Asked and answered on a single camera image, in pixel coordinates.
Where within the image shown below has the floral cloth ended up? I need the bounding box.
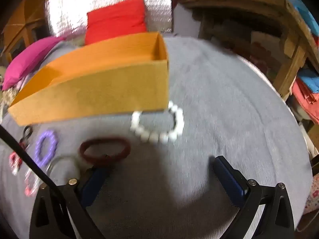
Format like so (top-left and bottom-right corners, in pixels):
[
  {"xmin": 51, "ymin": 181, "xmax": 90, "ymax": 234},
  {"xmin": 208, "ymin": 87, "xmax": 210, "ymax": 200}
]
[{"xmin": 306, "ymin": 187, "xmax": 319, "ymax": 212}]

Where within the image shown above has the silver insulation sheet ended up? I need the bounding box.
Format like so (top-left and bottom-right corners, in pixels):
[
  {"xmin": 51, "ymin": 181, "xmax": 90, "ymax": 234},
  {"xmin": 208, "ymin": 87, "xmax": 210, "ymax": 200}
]
[{"xmin": 45, "ymin": 0, "xmax": 173, "ymax": 39}]

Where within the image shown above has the red and white bracelet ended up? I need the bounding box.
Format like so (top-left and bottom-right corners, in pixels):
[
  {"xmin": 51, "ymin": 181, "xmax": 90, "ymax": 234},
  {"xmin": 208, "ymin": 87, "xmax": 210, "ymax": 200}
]
[{"xmin": 9, "ymin": 152, "xmax": 23, "ymax": 175}]

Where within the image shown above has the grey panel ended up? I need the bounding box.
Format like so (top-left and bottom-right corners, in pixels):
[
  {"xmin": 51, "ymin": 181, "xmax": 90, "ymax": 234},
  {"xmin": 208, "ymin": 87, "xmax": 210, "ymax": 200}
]
[{"xmin": 173, "ymin": 4, "xmax": 203, "ymax": 39}]

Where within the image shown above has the blue folded cloth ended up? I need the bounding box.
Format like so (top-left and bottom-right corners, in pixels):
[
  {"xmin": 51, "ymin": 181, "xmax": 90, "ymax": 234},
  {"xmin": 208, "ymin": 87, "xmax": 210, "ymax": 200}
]
[{"xmin": 298, "ymin": 68, "xmax": 319, "ymax": 92}]

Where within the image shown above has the metal bangle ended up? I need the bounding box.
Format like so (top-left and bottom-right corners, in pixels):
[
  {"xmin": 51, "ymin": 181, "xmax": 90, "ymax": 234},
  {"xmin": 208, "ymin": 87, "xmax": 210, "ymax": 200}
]
[{"xmin": 47, "ymin": 154, "xmax": 80, "ymax": 180}]

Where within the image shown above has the wooden cabinet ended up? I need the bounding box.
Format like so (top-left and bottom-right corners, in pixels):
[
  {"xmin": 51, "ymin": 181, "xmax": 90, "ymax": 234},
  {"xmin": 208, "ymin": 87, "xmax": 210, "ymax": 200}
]
[{"xmin": 1, "ymin": 0, "xmax": 50, "ymax": 55}]

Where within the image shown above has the dark red bracelet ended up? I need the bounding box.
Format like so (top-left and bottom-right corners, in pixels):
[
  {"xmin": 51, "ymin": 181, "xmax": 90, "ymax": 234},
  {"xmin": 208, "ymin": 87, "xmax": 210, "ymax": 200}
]
[{"xmin": 79, "ymin": 137, "xmax": 131, "ymax": 166}]

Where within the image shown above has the magenta cushion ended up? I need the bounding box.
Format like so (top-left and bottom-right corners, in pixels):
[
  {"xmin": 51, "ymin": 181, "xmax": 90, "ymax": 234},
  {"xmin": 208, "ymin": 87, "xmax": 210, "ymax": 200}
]
[{"xmin": 2, "ymin": 36, "xmax": 66, "ymax": 90}]

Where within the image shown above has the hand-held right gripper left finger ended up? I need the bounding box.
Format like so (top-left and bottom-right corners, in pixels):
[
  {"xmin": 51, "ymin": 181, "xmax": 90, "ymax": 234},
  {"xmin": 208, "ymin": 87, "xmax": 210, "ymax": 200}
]
[{"xmin": 29, "ymin": 164, "xmax": 115, "ymax": 239}]

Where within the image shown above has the wooden shelf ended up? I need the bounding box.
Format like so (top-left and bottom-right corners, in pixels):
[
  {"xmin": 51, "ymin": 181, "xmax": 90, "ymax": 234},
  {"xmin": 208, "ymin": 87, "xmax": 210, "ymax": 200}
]
[{"xmin": 174, "ymin": 0, "xmax": 319, "ymax": 100}]

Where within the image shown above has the red cushion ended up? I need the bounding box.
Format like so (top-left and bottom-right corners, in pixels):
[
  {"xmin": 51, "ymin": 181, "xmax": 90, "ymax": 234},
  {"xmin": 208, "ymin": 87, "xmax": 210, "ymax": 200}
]
[{"xmin": 84, "ymin": 0, "xmax": 147, "ymax": 46}]

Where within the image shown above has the pink bead bracelet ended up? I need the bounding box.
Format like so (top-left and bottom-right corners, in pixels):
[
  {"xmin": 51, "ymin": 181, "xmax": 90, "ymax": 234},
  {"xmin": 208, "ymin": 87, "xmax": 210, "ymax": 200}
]
[{"xmin": 24, "ymin": 168, "xmax": 41, "ymax": 196}]

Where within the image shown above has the purple bead bracelet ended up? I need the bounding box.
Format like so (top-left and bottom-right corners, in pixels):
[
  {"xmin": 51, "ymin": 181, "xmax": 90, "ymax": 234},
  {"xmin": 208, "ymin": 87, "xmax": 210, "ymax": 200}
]
[{"xmin": 35, "ymin": 129, "xmax": 58, "ymax": 166}]

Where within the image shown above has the black cable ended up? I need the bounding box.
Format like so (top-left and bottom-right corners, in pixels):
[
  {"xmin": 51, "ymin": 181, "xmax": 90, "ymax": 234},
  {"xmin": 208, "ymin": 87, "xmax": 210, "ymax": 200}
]
[{"xmin": 0, "ymin": 125, "xmax": 63, "ymax": 200}]

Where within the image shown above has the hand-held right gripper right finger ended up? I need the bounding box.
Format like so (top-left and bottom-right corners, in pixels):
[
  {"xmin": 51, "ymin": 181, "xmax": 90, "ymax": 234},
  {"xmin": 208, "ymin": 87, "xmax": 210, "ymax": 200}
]
[{"xmin": 213, "ymin": 156, "xmax": 298, "ymax": 239}]

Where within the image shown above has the white bead bracelet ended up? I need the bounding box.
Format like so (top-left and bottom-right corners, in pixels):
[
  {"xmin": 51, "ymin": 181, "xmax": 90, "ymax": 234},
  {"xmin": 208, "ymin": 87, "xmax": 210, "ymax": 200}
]
[{"xmin": 130, "ymin": 101, "xmax": 185, "ymax": 144}]

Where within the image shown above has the gold patterned pouch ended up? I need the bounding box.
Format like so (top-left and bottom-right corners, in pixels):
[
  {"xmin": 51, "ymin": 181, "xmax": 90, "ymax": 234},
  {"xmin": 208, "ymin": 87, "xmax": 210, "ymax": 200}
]
[{"xmin": 0, "ymin": 87, "xmax": 18, "ymax": 110}]

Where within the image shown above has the orange cardboard box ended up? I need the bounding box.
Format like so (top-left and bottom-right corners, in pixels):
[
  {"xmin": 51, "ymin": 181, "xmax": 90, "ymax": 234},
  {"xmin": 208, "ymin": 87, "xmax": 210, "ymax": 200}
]
[{"xmin": 7, "ymin": 31, "xmax": 170, "ymax": 126}]

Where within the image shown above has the black hair tie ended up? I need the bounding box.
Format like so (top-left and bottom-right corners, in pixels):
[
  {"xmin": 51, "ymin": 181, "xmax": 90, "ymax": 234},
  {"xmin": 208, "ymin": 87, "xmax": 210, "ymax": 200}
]
[{"xmin": 21, "ymin": 126, "xmax": 34, "ymax": 142}]

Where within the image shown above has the grey blanket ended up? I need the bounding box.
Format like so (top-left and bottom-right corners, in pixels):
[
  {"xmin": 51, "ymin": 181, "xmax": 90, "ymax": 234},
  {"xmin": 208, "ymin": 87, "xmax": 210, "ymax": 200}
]
[{"xmin": 0, "ymin": 36, "xmax": 313, "ymax": 239}]

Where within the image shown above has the red folded cloth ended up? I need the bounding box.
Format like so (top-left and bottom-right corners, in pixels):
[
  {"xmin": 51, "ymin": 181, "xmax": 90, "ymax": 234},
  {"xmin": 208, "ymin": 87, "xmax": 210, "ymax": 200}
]
[{"xmin": 291, "ymin": 78, "xmax": 319, "ymax": 123}]

